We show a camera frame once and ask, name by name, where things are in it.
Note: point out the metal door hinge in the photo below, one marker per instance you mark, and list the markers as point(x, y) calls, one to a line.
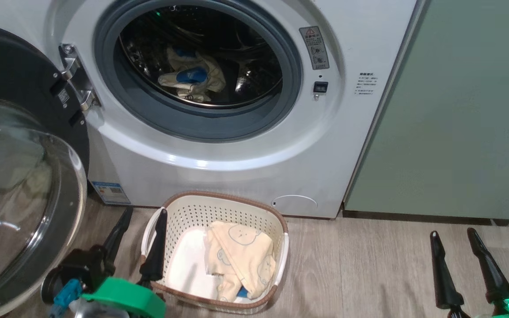
point(74, 70)

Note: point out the black glass washing machine door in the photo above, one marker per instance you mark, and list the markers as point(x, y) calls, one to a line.
point(16, 66)

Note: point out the cream perforated laundry basket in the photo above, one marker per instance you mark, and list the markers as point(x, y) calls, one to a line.
point(184, 212)

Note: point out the white front-load washing machine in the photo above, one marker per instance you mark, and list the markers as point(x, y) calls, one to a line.
point(237, 168)

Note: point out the pale green tall cabinet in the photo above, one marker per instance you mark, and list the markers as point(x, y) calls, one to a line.
point(457, 110)

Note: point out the cream garment with blue patches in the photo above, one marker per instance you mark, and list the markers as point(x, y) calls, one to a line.
point(192, 75)

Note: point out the cream bear print garment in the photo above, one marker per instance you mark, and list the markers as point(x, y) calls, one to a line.
point(241, 247)

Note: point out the grey warning sticker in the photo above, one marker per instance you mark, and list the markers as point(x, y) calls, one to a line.
point(314, 47)

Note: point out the black door latch socket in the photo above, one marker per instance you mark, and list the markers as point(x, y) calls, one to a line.
point(320, 87)

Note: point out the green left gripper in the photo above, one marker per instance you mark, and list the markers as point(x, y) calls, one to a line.
point(131, 296)

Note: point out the blue white energy label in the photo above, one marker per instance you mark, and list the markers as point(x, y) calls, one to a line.
point(110, 192)

